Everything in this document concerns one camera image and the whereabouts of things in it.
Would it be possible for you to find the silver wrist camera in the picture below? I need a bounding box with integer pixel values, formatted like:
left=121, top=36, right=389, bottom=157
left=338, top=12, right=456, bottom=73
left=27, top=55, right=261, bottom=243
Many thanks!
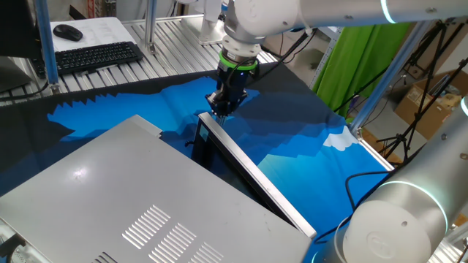
left=204, top=91, right=221, bottom=107

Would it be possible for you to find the black monitor cable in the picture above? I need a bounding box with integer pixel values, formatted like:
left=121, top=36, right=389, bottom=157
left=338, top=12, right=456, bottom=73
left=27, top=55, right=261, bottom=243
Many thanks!
left=0, top=79, right=50, bottom=104

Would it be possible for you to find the black computer mouse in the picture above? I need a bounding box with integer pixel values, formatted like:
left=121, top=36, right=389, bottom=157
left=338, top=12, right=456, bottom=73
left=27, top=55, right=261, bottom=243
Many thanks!
left=53, top=23, right=84, bottom=42

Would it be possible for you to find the slanted blue aluminium post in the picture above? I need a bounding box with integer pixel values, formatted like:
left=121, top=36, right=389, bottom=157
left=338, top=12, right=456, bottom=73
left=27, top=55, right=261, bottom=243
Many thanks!
left=349, top=20, right=434, bottom=138

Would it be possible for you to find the white mouse pad sheet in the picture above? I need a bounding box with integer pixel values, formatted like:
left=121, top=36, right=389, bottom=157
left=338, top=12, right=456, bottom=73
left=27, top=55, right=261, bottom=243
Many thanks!
left=49, top=17, right=137, bottom=53

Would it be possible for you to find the black cable on tablecloth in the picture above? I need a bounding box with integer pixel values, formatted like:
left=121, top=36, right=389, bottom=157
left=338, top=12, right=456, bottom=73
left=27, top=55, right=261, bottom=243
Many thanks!
left=313, top=169, right=400, bottom=245

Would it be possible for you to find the blue taped frame post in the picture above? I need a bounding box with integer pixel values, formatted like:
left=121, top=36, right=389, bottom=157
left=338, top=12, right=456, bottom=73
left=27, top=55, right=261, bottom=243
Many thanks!
left=33, top=0, right=61, bottom=93

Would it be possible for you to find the green wrist adapter ring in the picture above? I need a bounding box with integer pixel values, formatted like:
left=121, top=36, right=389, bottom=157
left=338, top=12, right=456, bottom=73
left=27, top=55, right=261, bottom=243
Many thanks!
left=218, top=50, right=259, bottom=72

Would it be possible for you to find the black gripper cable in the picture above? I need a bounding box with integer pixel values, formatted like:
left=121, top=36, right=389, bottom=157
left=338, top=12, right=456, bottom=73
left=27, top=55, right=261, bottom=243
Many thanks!
left=252, top=28, right=320, bottom=80

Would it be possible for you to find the silver microwave housing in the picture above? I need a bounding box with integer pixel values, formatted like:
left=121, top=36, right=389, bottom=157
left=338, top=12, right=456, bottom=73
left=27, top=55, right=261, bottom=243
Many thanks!
left=0, top=114, right=312, bottom=263

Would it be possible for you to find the black computer keyboard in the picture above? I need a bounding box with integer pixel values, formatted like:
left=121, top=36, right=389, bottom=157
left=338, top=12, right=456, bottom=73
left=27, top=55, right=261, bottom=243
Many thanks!
left=31, top=41, right=145, bottom=77

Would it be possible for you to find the blue mountain print tablecloth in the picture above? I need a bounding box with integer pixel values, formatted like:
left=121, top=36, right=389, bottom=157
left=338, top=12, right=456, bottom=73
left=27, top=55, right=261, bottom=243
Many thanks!
left=0, top=61, right=396, bottom=263

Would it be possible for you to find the bare aluminium frame post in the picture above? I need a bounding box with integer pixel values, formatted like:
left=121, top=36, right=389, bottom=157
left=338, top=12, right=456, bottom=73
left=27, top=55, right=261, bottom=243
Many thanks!
left=143, top=0, right=159, bottom=56

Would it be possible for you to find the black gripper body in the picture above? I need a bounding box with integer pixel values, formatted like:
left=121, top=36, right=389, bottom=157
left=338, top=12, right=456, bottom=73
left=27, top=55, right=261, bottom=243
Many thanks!
left=205, top=64, right=257, bottom=111

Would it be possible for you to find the white pedestal stand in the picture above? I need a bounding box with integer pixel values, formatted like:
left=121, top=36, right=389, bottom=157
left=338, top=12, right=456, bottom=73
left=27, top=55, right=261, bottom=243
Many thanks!
left=181, top=0, right=230, bottom=47

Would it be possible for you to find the microwave door with steel edge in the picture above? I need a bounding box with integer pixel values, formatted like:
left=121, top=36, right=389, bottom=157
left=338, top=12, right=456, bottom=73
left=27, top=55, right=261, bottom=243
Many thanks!
left=189, top=111, right=317, bottom=240

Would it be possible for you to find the black camera tripod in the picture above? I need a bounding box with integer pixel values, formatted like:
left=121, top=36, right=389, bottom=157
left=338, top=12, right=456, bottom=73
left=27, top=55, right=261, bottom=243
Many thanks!
left=376, top=20, right=468, bottom=162

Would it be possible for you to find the white metal shelf rack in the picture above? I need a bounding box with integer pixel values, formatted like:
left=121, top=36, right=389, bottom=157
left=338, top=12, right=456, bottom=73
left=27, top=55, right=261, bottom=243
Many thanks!
left=309, top=25, right=345, bottom=89

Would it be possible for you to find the brown cardboard box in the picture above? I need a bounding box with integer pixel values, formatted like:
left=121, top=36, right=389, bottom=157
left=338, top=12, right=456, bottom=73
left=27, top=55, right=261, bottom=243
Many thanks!
left=394, top=69, right=468, bottom=140

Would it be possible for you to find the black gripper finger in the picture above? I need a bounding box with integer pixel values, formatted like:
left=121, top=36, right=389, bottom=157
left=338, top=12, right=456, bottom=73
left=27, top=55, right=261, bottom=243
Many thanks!
left=222, top=106, right=235, bottom=126
left=213, top=104, right=224, bottom=127

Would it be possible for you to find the green fabric curtain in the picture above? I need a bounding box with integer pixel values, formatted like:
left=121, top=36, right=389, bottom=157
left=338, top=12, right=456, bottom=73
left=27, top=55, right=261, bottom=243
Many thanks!
left=312, top=21, right=412, bottom=118

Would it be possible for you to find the black computer monitor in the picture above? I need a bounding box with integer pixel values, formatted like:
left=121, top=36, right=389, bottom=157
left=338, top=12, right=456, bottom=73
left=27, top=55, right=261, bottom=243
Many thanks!
left=0, top=0, right=42, bottom=94

